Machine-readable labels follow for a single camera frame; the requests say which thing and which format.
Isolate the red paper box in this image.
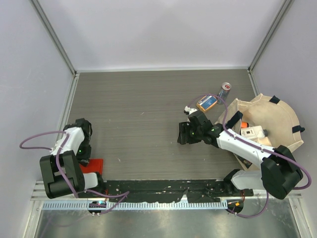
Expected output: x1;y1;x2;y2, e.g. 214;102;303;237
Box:
80;159;104;175

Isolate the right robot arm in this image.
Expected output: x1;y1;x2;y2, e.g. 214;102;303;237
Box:
177;107;303;199

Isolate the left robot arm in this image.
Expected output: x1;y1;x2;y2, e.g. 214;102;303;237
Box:
40;118;106;199

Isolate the white cosmetic box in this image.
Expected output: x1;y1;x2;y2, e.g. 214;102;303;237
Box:
240;125;268;140

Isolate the orange blue snack pack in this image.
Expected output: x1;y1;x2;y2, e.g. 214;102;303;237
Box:
196;95;217;113

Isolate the silver drink can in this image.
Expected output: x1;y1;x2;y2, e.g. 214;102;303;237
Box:
217;82;231;105

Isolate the orange capped bottle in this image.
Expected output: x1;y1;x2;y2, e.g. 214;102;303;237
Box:
241;121;249;128

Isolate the beige cylinder bottle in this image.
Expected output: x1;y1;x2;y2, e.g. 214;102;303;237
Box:
257;137;272;146

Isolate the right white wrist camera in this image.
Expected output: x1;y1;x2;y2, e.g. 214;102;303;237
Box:
183;106;197;115

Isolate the white slotted cable duct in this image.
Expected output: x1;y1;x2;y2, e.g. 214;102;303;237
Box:
42;200;228;212

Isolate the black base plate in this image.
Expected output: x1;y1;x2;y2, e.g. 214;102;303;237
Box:
105;179;254;203

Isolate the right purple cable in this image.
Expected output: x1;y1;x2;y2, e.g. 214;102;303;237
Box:
188;94;312;218

